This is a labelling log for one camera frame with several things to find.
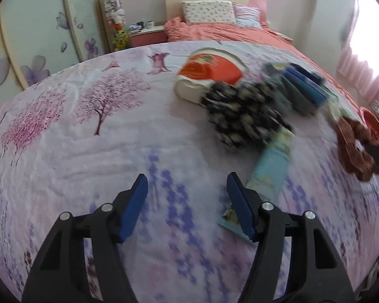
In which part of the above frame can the orange white paper cup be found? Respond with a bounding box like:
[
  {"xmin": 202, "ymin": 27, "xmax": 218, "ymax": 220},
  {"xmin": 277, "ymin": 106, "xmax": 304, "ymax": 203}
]
[{"xmin": 174, "ymin": 47, "xmax": 248, "ymax": 104}]

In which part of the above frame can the white mug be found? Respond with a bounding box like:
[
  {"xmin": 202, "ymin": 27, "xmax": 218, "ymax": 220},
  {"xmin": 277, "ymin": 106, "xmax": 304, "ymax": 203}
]
[{"xmin": 146, "ymin": 20, "xmax": 155, "ymax": 29}]

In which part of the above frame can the red plaid scrunchie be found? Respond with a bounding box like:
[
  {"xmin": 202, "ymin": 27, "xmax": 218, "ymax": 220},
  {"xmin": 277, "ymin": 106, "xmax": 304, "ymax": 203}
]
[{"xmin": 336, "ymin": 117, "xmax": 379, "ymax": 182}]

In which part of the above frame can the pink window curtain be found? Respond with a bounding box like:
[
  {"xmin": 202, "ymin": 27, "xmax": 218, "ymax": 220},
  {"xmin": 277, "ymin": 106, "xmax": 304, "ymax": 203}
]
[{"xmin": 337, "ymin": 0, "xmax": 379, "ymax": 103}]

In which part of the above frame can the salmon pink duvet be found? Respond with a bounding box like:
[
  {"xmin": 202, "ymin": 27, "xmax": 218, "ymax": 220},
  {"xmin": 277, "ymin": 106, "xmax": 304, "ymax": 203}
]
[{"xmin": 164, "ymin": 16, "xmax": 360, "ymax": 112}]

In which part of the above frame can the floral sliding wardrobe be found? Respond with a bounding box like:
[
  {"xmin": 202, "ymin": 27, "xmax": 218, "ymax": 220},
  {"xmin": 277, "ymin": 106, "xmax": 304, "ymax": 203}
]
[{"xmin": 0, "ymin": 0, "xmax": 107, "ymax": 107}]

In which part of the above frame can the floral hand cream tube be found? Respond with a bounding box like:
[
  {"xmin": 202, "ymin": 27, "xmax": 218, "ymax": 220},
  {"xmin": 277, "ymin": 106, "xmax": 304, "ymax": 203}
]
[{"xmin": 218, "ymin": 127, "xmax": 294, "ymax": 241}]

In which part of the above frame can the pink bedside table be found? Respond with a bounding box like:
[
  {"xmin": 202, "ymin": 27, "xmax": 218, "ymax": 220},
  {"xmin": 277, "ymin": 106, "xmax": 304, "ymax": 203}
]
[{"xmin": 130, "ymin": 25, "xmax": 168, "ymax": 48}]

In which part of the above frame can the orange trash basket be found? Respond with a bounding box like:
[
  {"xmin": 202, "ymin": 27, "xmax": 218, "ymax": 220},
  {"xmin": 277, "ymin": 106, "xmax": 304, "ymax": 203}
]
[{"xmin": 359, "ymin": 107, "xmax": 379, "ymax": 141}]

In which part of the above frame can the floral white pillow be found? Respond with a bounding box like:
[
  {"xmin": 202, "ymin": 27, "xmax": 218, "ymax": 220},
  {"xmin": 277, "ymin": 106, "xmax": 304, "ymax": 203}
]
[{"xmin": 181, "ymin": 0, "xmax": 235, "ymax": 24}]

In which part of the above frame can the floral printed bedsheet cloth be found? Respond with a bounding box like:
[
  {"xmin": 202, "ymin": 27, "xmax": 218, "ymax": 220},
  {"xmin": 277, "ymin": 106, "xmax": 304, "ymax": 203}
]
[{"xmin": 0, "ymin": 40, "xmax": 379, "ymax": 303}]

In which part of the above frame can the grey green sock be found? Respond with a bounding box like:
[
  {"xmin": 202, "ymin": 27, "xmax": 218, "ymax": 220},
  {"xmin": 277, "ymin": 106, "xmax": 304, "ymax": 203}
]
[{"xmin": 262, "ymin": 63, "xmax": 318, "ymax": 117}]

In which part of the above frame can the black floral scrunchie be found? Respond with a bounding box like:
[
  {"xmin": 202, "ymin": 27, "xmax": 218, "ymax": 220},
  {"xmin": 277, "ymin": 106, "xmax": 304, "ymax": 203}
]
[{"xmin": 200, "ymin": 80, "xmax": 292, "ymax": 151}]

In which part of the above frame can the light green sock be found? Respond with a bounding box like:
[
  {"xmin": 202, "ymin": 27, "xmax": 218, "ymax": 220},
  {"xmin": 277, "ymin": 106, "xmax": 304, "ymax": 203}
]
[{"xmin": 324, "ymin": 98, "xmax": 354, "ymax": 127}]

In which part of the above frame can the blue toothpaste box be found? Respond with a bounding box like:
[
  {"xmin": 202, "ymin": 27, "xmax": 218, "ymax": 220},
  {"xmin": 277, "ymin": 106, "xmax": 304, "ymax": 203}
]
[{"xmin": 282, "ymin": 66, "xmax": 329, "ymax": 107}]

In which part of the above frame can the plush toy display tube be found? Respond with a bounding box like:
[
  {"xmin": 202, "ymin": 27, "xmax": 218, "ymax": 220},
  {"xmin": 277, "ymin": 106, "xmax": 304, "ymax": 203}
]
[{"xmin": 103, "ymin": 0, "xmax": 129, "ymax": 52}]

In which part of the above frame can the striped pink pillow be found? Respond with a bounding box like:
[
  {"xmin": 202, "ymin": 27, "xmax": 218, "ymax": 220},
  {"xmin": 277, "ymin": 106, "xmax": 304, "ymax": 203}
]
[{"xmin": 233, "ymin": 4, "xmax": 262, "ymax": 30}]

